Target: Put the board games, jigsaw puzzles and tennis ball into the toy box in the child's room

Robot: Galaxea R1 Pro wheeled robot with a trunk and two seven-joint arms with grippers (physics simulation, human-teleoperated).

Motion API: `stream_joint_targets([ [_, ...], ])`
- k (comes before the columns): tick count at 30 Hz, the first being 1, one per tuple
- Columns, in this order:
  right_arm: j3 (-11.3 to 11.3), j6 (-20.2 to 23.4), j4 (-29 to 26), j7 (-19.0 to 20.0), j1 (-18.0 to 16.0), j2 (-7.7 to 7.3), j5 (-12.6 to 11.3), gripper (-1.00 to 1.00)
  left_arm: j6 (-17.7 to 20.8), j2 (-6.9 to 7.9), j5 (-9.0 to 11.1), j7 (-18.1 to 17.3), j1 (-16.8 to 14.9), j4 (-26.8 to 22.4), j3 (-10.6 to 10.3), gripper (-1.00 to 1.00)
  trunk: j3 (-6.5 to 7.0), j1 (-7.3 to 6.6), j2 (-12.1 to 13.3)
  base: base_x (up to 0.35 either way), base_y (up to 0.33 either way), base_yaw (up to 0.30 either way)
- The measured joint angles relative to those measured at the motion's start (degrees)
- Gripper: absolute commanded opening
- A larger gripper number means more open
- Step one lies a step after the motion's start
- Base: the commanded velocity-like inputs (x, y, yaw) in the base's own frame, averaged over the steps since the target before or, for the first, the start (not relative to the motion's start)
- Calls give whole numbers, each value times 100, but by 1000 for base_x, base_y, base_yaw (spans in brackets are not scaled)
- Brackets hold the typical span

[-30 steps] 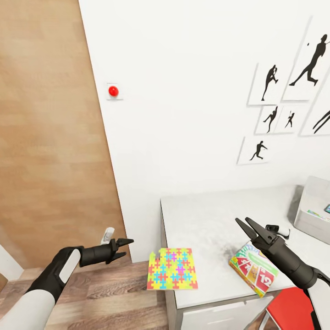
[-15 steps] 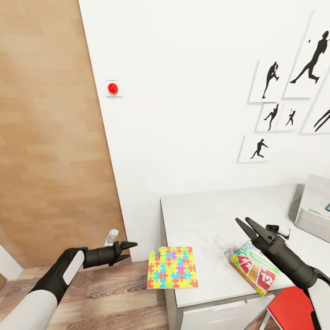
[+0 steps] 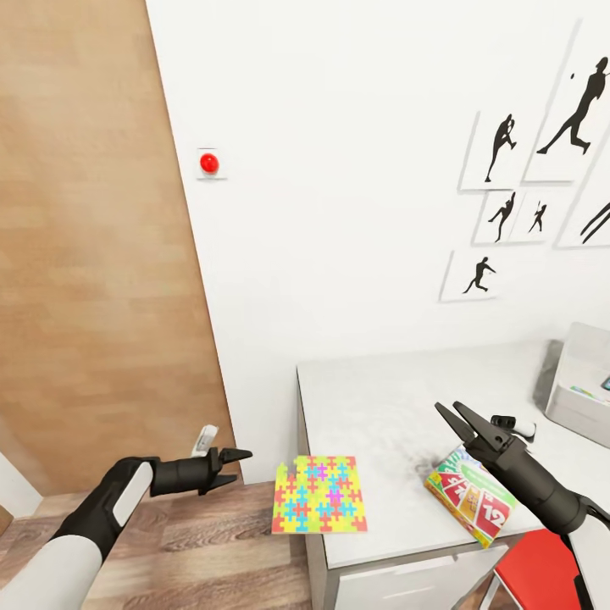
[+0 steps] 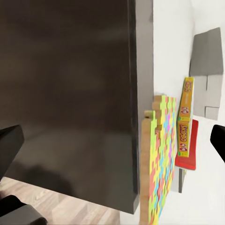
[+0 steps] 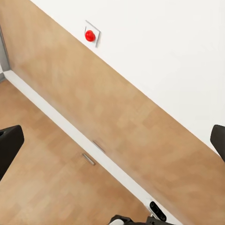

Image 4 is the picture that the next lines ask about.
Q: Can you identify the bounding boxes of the board game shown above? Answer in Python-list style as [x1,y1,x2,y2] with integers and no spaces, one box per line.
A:
[177,76,195,157]

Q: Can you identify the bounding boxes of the jigsaw puzzle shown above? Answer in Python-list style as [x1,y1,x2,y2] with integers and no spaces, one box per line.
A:
[139,95,176,225]

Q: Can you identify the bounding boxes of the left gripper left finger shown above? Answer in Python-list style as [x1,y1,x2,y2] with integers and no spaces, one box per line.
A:
[0,124,24,182]

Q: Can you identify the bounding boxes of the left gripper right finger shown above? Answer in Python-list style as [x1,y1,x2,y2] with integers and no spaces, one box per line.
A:
[210,124,225,162]

